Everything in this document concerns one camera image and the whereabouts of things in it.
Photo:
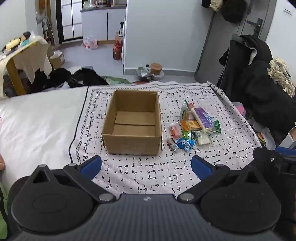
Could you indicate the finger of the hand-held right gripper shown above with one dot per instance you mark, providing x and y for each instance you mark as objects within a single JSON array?
[
  {"x": 285, "y": 150},
  {"x": 266, "y": 160}
]

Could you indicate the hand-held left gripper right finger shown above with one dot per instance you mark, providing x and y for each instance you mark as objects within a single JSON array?
[{"x": 201, "y": 166}]

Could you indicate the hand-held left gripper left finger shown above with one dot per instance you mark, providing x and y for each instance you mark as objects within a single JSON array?
[{"x": 91, "y": 165}]

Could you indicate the white snack packet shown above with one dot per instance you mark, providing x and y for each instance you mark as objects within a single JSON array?
[{"x": 202, "y": 139}]

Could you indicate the blue green snack packet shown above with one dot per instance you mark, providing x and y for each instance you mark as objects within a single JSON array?
[{"x": 185, "y": 143}]

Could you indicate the small grey snack packet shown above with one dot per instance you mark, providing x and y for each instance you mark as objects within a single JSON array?
[{"x": 172, "y": 144}]

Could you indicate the dark green snack packet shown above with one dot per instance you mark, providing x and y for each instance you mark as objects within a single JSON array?
[{"x": 217, "y": 127}]

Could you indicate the orange snack packet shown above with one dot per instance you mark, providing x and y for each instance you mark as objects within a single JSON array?
[{"x": 189, "y": 125}]

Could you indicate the brown cardboard box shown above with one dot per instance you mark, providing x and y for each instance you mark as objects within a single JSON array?
[{"x": 129, "y": 144}]

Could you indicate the red snack packet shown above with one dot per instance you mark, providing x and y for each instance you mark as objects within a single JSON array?
[{"x": 174, "y": 131}]

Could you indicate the purple snack packet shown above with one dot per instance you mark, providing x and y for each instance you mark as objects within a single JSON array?
[{"x": 201, "y": 118}]

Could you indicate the clear green label snack packet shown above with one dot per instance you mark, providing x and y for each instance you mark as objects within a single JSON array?
[{"x": 185, "y": 112}]

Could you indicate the small wooden drawer box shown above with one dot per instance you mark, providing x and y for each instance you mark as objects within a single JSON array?
[{"x": 291, "y": 136}]

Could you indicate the white plastic bag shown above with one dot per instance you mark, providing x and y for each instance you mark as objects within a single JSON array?
[{"x": 270, "y": 139}]

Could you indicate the hamburger toy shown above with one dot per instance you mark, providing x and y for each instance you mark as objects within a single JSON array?
[{"x": 262, "y": 138}]

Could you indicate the black white patterned blanket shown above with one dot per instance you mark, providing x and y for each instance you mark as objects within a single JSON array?
[{"x": 143, "y": 171}]

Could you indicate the grey pink plush toy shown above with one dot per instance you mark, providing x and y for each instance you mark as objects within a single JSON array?
[{"x": 240, "y": 108}]

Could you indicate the black fleece coat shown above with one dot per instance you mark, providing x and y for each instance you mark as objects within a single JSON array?
[{"x": 261, "y": 92}]

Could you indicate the white bed sheet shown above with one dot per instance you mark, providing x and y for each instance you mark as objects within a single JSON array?
[{"x": 39, "y": 125}]

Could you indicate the cream tasselled cloth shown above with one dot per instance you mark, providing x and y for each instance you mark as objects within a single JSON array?
[{"x": 278, "y": 69}]

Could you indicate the pale green garment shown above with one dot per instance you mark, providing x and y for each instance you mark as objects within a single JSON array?
[{"x": 115, "y": 81}]

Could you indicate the black clothes pile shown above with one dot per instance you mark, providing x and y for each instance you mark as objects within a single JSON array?
[{"x": 50, "y": 78}]

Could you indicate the bright green cloth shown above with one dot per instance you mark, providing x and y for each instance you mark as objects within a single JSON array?
[{"x": 2, "y": 220}]

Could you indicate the clear plastic bag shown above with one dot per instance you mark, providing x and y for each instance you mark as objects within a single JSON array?
[{"x": 142, "y": 72}]

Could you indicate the cork lid jar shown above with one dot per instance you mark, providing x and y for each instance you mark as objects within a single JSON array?
[{"x": 156, "y": 67}]

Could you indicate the cardboard box with white paper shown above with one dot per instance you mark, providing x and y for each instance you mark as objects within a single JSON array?
[{"x": 56, "y": 59}]

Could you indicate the wooden side table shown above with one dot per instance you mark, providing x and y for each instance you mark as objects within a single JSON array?
[{"x": 15, "y": 77}]

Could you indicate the large red bottle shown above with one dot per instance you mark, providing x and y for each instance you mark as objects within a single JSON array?
[{"x": 117, "y": 51}]

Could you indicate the shrink-wrapped water bottle pack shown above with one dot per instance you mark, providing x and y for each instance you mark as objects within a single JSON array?
[{"x": 90, "y": 43}]

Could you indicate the grey room door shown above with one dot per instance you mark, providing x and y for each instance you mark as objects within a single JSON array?
[{"x": 219, "y": 41}]

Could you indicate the black top spray bottle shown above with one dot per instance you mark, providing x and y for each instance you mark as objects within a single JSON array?
[{"x": 121, "y": 29}]

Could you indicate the teal cloth item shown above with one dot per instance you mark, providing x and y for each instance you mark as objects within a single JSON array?
[{"x": 24, "y": 42}]

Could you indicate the white kitchen cabinet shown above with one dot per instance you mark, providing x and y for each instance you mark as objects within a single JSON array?
[{"x": 99, "y": 25}]

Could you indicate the yellow packet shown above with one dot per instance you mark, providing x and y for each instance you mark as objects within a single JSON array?
[{"x": 12, "y": 44}]

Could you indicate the black oblong item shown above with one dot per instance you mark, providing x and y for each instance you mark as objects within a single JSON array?
[{"x": 26, "y": 34}]

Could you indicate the black framed glass door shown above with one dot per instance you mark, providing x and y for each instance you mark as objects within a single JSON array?
[{"x": 69, "y": 20}]

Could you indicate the hanging black fuzzy garment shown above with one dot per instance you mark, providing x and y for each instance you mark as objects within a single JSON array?
[{"x": 233, "y": 10}]

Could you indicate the hanging beige garment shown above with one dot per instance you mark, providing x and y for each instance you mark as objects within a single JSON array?
[{"x": 216, "y": 4}]

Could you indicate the row of kitchen counter bottles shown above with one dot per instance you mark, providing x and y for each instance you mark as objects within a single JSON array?
[{"x": 99, "y": 3}]

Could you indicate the hanging black jacket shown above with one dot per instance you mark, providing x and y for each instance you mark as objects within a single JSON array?
[{"x": 205, "y": 2}]

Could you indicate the white wall switch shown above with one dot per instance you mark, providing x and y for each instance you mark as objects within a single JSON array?
[{"x": 289, "y": 11}]

